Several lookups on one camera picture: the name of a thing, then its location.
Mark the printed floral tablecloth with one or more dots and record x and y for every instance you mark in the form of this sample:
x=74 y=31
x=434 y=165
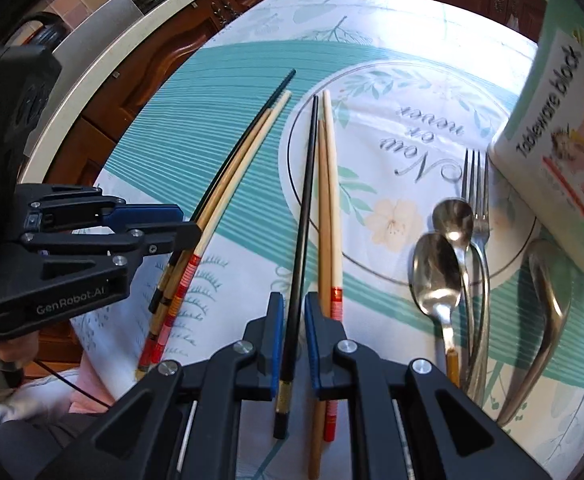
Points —
x=262 y=220

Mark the green plastic utensil holder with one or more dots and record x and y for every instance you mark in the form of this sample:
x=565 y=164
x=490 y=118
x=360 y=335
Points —
x=547 y=160

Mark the plain bamboo chopstick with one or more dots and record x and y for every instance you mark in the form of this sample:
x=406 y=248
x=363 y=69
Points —
x=324 y=220

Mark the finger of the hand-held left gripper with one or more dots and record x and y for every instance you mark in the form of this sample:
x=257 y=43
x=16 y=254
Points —
x=144 y=213
x=162 y=240

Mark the red black electric grill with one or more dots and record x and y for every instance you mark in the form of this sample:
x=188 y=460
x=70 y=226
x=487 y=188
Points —
x=47 y=35

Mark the person's left hand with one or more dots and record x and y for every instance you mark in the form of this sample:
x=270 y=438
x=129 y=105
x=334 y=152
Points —
x=19 y=349

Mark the steel side panel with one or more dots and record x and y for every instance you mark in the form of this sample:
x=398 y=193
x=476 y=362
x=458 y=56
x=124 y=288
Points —
x=102 y=25

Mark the brown wooden base cabinets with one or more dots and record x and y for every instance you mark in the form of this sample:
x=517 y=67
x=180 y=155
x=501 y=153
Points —
x=137 y=65

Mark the white kitchen countertop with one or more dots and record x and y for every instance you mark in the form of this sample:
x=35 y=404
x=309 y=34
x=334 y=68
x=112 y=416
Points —
x=87 y=85

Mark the small steel spoon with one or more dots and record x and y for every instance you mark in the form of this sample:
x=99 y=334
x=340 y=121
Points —
x=452 y=220

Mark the bundle of chopsticks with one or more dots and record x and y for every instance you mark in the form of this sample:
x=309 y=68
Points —
x=244 y=157

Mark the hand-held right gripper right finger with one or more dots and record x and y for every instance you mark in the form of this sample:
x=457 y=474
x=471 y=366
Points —
x=313 y=345

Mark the black chopstick with gold band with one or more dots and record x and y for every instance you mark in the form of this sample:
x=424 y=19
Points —
x=302 y=220

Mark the steel fork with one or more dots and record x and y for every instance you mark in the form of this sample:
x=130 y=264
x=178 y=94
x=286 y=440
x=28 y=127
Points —
x=478 y=222

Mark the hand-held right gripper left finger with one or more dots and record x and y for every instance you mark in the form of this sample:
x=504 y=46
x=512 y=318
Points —
x=274 y=345

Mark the large steel soup spoon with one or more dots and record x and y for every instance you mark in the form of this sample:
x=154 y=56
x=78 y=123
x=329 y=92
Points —
x=547 y=280

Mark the dark green chopstick yellow bands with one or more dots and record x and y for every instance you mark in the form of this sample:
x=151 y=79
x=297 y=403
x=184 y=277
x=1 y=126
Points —
x=252 y=125

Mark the person's clothing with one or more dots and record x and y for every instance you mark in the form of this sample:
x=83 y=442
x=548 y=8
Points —
x=87 y=395

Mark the cream chopstick with red bands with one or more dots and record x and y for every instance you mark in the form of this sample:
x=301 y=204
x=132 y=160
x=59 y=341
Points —
x=333 y=220
x=232 y=165

